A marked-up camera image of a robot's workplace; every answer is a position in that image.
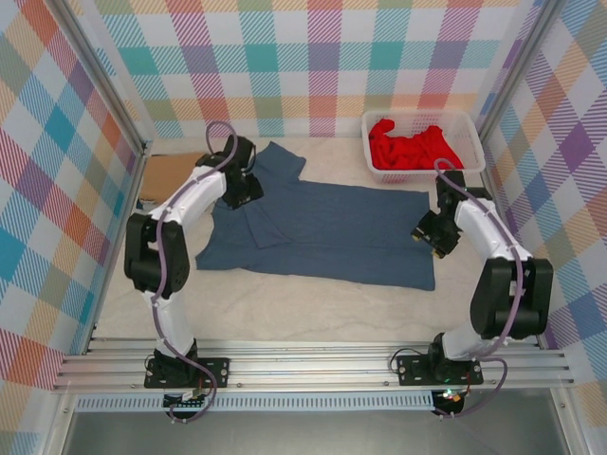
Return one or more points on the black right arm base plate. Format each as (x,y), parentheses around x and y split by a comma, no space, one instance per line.
(410,372)

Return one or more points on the aluminium frame post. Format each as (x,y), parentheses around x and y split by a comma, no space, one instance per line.
(108,76)
(517,71)

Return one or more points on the aluminium mounting rail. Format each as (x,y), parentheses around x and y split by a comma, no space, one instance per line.
(308,367)

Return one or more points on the folded tan t-shirt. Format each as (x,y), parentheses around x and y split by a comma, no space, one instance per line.
(161,175)

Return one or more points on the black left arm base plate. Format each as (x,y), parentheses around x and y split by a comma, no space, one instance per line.
(218,372)

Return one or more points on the blue t-shirt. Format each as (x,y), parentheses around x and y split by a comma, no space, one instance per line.
(332,227)

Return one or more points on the grey metal panel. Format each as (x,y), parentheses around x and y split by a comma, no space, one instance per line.
(308,436)

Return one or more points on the red t-shirt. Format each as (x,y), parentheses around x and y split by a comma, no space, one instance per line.
(412,154)

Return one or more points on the aluminium side rail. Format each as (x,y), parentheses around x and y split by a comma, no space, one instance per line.
(121,237)

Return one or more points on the white plastic basket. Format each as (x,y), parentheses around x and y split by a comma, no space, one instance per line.
(467,128)

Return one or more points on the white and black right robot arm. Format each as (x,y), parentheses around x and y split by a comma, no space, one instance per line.
(483,227)

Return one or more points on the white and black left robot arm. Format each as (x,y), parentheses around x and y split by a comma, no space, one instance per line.
(142,256)

